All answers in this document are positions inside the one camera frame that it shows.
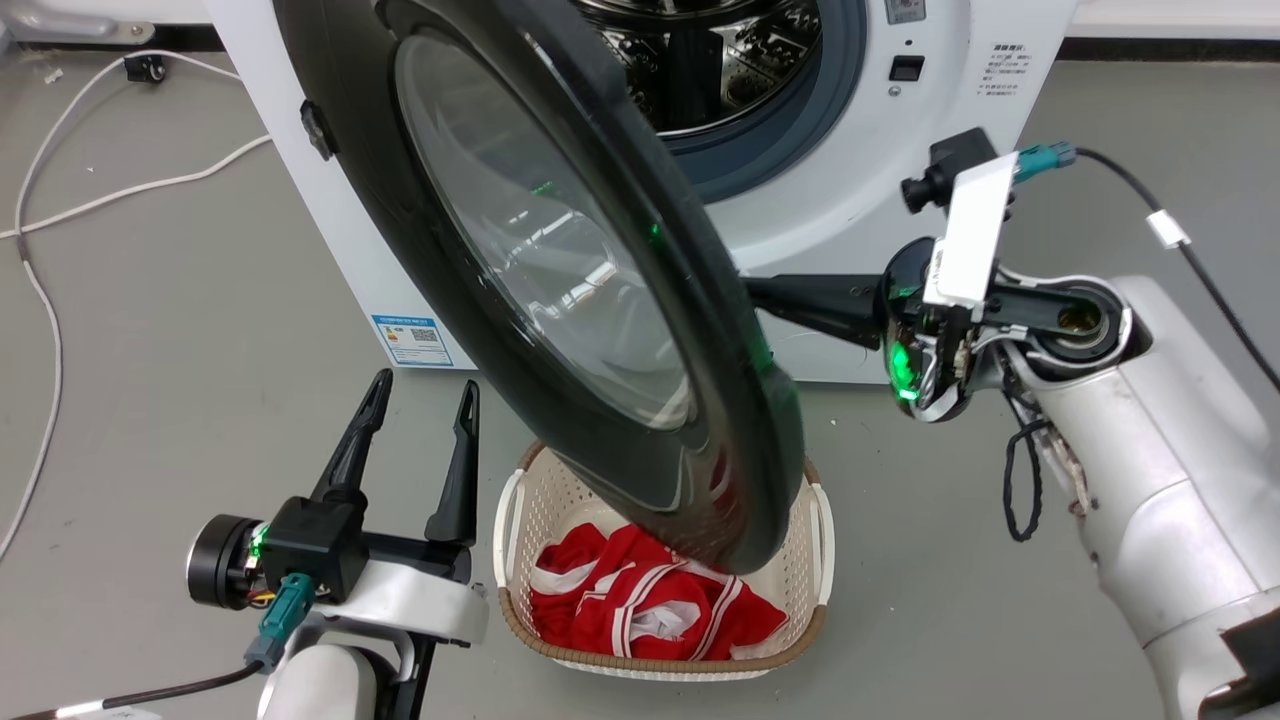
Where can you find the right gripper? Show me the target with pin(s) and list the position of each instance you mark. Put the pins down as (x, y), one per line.
(905, 300)

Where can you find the white front-load washing machine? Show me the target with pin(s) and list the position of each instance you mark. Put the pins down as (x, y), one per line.
(850, 200)

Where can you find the black door latch hook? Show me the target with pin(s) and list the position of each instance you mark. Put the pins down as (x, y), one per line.
(318, 130)

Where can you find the stainless steel washer drum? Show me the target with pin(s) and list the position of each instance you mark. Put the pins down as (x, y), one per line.
(740, 70)

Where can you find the red garment with white stripes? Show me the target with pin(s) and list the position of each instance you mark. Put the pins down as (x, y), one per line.
(640, 600)

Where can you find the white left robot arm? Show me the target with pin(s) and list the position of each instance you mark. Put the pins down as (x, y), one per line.
(320, 685)

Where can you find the cream plastic laundry basket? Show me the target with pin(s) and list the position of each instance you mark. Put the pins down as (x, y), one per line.
(810, 570)

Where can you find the white right camera mount plate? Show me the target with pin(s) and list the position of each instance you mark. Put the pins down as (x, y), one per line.
(970, 230)

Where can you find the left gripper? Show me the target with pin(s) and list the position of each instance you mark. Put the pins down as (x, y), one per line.
(420, 605)

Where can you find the blue energy label sticker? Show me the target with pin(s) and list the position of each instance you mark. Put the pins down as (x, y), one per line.
(410, 340)

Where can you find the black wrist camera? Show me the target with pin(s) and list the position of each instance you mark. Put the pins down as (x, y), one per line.
(315, 545)
(950, 160)

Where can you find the grey metal furniture base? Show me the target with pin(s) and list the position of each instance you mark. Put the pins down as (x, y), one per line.
(60, 25)

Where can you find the black round washing machine door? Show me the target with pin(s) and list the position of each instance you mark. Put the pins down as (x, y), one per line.
(365, 200)

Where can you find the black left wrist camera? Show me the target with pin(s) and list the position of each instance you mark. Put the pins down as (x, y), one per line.
(315, 545)

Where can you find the black caster wheel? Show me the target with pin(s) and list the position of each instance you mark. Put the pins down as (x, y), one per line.
(147, 68)

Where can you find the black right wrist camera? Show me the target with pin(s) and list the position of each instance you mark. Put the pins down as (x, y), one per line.
(950, 160)

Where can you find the grey rubber door gasket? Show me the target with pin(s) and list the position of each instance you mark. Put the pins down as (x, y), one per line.
(800, 140)

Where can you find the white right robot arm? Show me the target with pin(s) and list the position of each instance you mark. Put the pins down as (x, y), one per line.
(1150, 480)

